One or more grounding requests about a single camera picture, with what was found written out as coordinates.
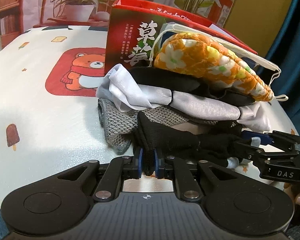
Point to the black mesh glove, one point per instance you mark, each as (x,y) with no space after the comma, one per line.
(215,146)

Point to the grey knitted cloth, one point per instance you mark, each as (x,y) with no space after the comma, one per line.
(118,127)

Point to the wooden wall panel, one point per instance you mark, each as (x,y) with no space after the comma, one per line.
(257,22)

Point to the person's hand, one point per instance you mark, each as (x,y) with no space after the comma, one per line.
(293,191)

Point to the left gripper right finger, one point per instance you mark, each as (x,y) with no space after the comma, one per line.
(176,169)

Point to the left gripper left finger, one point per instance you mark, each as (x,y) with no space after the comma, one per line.
(112,175)

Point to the cartoon bear tablecloth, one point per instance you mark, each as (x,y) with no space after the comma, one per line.
(49,109)

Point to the black fabric band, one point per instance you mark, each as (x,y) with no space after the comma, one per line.
(184,83)

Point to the white drawstring mask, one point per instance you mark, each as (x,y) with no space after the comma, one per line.
(174,28)

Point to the orange floral quilted pouch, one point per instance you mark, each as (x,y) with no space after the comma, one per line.
(200,56)

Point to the teal blue curtain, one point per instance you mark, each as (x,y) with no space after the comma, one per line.
(285,52)

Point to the light grey silky cloth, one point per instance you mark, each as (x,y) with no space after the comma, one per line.
(119,87)

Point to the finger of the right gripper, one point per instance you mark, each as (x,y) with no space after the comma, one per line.
(262,139)
(285,141)

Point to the red strawberry cardboard box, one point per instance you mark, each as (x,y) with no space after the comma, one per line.
(135,24)

